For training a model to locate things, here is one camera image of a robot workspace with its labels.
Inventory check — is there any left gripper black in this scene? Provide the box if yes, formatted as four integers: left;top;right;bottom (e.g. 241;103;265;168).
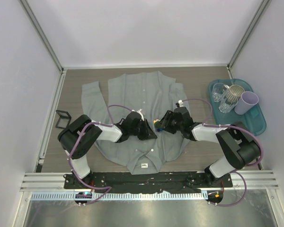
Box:
129;119;157;141

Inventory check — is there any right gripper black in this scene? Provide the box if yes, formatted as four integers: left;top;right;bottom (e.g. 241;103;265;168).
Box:
157;110;184;134

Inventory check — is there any colourful pompom flower brooch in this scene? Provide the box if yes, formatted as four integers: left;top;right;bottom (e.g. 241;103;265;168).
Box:
153;119;163;132

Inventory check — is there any grey button-up shirt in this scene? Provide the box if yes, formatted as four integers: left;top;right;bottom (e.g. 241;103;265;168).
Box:
81;71;190;175

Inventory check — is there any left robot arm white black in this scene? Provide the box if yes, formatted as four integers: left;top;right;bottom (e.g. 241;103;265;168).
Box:
58;110;157;189

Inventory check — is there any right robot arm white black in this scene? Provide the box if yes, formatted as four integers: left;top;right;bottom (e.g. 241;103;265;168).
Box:
154;106;263;187

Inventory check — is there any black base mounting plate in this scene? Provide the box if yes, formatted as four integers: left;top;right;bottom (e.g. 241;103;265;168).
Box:
63;171;234;193

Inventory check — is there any clear glass cup rear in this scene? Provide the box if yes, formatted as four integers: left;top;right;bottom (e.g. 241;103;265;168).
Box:
212;83;229;102

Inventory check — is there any clear glass cup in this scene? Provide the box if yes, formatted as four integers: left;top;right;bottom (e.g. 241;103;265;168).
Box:
219;93;238;114
212;83;229;102

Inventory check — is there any clear glass cup front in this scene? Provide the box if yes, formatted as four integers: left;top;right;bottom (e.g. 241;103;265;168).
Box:
219;93;238;114

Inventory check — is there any metal cup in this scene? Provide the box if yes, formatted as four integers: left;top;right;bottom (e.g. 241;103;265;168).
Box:
225;85;245;103

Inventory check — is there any lilac plastic cup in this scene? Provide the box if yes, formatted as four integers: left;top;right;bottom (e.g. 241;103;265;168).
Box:
234;91;259;115

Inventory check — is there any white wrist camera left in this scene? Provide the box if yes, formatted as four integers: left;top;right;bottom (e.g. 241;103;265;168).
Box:
132;109;145;121

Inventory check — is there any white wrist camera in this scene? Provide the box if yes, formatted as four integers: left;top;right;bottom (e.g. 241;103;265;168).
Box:
132;109;145;121
176;100;184;108

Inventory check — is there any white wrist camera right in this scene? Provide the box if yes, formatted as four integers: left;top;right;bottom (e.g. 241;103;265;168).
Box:
176;100;184;108

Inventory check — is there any small black frame stand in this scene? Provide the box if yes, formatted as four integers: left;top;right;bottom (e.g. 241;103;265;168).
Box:
55;110;71;130

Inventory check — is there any slotted cable duct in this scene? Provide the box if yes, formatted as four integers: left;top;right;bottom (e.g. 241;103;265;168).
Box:
31;191;208;201

